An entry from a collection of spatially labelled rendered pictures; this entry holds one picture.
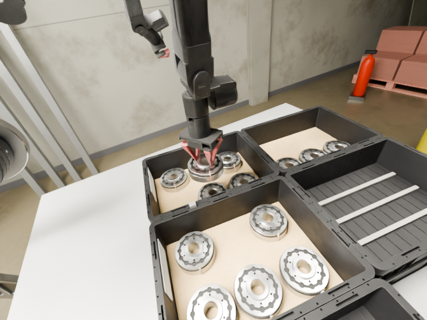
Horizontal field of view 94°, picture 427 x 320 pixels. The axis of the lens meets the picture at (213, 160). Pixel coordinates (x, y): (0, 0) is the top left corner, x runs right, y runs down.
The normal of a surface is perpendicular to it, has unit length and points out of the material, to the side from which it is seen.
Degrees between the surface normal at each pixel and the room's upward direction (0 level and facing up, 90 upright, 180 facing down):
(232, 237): 0
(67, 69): 90
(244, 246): 0
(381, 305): 90
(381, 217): 0
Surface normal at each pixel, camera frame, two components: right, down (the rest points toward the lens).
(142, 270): -0.13, -0.78
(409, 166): -0.93, 0.31
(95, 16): 0.45, 0.51
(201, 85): 0.47, 0.69
